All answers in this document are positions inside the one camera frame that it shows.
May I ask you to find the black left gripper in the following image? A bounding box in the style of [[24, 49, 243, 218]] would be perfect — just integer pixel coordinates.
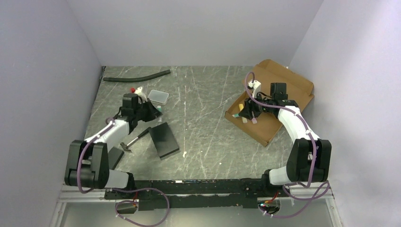
[[134, 98, 162, 122]]

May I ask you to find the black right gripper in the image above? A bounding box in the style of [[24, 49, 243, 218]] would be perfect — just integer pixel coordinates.
[[238, 90, 274, 120]]

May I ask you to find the brown cardboard paper box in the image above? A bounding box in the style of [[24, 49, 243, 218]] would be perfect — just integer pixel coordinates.
[[224, 59, 315, 148]]

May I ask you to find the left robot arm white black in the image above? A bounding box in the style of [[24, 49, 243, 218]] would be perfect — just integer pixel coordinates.
[[64, 93, 162, 199]]

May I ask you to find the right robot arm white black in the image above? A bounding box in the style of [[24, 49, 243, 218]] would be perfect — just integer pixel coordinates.
[[239, 80, 332, 196]]

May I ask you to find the black rectangular box centre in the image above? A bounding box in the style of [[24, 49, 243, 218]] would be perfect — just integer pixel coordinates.
[[149, 122, 180, 159]]

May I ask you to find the black flat box left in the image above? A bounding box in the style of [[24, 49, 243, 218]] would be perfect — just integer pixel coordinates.
[[108, 147, 124, 170]]

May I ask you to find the black foam tube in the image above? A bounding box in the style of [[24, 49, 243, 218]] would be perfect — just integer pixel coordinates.
[[103, 70, 171, 83]]

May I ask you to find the small metal hammer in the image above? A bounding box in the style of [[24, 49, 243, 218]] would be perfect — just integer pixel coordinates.
[[120, 127, 151, 153]]

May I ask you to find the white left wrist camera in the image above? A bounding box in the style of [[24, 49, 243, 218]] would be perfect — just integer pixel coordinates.
[[130, 86, 148, 103]]

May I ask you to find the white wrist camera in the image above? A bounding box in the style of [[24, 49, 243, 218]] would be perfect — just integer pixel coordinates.
[[130, 86, 148, 103], [248, 80, 262, 98]]

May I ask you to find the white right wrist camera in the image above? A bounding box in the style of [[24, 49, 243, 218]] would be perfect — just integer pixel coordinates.
[[248, 80, 262, 98]]

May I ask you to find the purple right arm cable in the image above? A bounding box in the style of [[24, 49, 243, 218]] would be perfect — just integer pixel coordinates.
[[244, 72, 331, 219]]

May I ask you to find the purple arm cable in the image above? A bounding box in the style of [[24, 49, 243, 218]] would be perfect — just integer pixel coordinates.
[[77, 117, 170, 227], [244, 72, 331, 219]]

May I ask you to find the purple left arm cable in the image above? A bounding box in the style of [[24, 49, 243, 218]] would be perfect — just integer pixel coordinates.
[[77, 117, 170, 227]]

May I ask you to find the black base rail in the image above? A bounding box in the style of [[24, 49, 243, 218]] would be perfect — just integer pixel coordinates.
[[105, 178, 284, 211]]

